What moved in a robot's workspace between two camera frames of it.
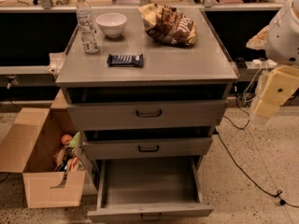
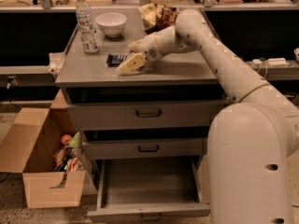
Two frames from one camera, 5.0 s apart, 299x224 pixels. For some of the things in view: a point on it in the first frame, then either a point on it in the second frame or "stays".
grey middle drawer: (147, 147) stays
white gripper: (282, 37) → (149, 49)
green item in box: (75, 139) stays
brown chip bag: (168, 24) stays
